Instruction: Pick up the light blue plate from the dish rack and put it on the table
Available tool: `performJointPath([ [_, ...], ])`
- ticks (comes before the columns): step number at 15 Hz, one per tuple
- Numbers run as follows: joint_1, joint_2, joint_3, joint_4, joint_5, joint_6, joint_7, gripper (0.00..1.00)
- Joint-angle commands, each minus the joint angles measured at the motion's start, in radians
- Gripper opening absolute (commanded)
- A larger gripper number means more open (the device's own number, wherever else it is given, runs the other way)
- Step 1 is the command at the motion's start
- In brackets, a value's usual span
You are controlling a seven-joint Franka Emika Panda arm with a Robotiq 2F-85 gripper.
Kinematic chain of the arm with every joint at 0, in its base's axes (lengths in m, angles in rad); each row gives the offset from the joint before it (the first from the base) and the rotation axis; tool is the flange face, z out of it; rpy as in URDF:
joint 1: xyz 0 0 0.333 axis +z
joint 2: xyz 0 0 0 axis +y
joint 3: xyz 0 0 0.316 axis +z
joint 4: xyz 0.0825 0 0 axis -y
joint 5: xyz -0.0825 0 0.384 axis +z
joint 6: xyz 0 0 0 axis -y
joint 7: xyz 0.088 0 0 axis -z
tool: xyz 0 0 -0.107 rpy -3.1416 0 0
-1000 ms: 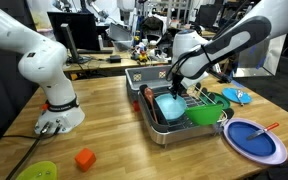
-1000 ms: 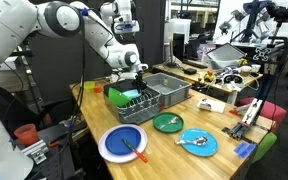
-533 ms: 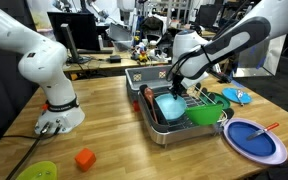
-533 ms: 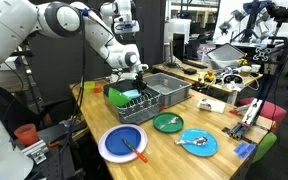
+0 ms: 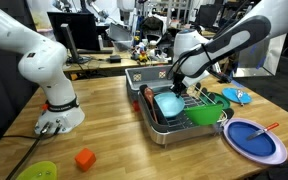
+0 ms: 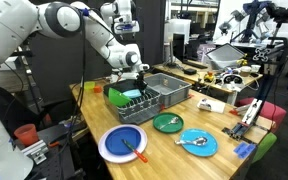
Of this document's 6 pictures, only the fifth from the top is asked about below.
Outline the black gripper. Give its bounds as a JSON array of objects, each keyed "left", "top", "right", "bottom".
[{"left": 169, "top": 71, "right": 188, "bottom": 99}]

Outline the light blue plastic bowl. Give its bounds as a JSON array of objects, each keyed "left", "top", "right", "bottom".
[{"left": 153, "top": 91, "right": 186, "bottom": 119}]

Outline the grey metal dish rack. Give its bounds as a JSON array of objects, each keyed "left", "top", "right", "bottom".
[{"left": 137, "top": 83, "right": 235, "bottom": 146}]

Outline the dark green plate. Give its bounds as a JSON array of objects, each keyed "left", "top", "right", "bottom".
[{"left": 199, "top": 91, "right": 232, "bottom": 111}]

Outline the cyan plate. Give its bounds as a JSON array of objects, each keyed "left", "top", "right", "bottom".
[{"left": 221, "top": 87, "right": 253, "bottom": 105}]

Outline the dark blue plate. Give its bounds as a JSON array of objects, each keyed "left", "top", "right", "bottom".
[{"left": 226, "top": 121, "right": 277, "bottom": 158}]

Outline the lavender plate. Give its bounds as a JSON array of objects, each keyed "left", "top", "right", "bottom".
[{"left": 222, "top": 117, "right": 288, "bottom": 166}]

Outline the brown wooden spoon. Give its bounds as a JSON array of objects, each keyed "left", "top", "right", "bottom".
[{"left": 143, "top": 87, "right": 159, "bottom": 124}]

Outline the green plastic bowl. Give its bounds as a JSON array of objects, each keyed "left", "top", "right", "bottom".
[{"left": 183, "top": 103, "right": 224, "bottom": 127}]

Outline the grey plastic bin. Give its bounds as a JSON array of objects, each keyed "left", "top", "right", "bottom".
[{"left": 124, "top": 64, "right": 193, "bottom": 103}]

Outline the small red block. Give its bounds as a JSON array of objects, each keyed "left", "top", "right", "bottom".
[{"left": 132, "top": 100, "right": 141, "bottom": 113}]

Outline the yellow toy figure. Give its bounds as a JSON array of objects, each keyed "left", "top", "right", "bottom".
[{"left": 137, "top": 49, "right": 151, "bottom": 64}]

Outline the black office chair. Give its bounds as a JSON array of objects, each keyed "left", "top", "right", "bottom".
[{"left": 138, "top": 15, "right": 167, "bottom": 43}]

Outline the black power adapter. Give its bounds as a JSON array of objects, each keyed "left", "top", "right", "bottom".
[{"left": 108, "top": 54, "right": 123, "bottom": 64}]

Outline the dark background monitor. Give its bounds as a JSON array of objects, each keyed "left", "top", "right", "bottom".
[{"left": 197, "top": 3, "right": 225, "bottom": 29}]

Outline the silver open laptop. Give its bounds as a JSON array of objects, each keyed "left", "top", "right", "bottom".
[{"left": 108, "top": 22, "right": 134, "bottom": 52}]

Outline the wooden side desk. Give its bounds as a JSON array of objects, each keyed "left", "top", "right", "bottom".
[{"left": 62, "top": 46, "right": 170, "bottom": 75}]

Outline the white bottle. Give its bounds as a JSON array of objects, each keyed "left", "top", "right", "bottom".
[{"left": 97, "top": 34, "right": 104, "bottom": 51}]

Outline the black keyboard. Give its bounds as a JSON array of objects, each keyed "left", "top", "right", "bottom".
[{"left": 76, "top": 48, "right": 114, "bottom": 55}]

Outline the black computer monitor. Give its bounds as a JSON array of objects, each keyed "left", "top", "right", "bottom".
[{"left": 47, "top": 12, "right": 102, "bottom": 65}]

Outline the orange cube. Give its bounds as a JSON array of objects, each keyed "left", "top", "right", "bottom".
[{"left": 74, "top": 147, "right": 97, "bottom": 173}]

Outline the lime green bowl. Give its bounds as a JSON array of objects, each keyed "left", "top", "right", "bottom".
[{"left": 15, "top": 160, "right": 58, "bottom": 180}]

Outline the knife with orange handle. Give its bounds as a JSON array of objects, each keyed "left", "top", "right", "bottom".
[{"left": 246, "top": 122, "right": 280, "bottom": 141}]

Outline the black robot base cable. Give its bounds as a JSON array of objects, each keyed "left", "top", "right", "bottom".
[{"left": 5, "top": 121, "right": 62, "bottom": 180}]

